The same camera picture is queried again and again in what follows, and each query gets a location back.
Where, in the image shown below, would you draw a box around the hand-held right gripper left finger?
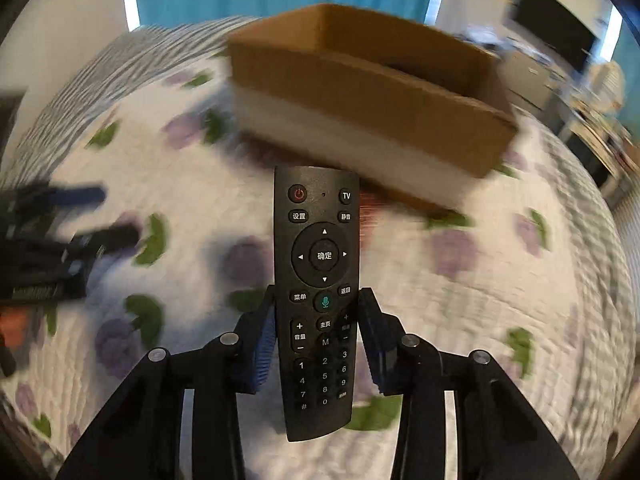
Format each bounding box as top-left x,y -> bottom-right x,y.
55,284 -> 279,480

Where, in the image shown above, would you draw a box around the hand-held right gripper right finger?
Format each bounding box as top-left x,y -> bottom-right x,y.
357,287 -> 581,480

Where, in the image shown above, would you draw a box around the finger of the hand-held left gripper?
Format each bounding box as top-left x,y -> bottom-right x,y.
0,184 -> 107,212
50,223 -> 141,262

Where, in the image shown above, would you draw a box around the black remote control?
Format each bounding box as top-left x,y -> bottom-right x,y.
273,164 -> 362,444

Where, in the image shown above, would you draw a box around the brown cardboard box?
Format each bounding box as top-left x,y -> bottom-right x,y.
224,3 -> 519,212

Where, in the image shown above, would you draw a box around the white floral quilt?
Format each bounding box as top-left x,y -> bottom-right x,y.
0,55 -> 631,480

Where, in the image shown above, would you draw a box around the floral quilted bedspread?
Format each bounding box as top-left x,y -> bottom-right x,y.
0,15 -> 640,461

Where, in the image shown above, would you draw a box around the white dressing table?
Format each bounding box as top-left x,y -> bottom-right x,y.
557,60 -> 640,203

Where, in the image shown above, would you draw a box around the black wall television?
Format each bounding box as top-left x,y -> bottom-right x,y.
514,0 -> 602,73

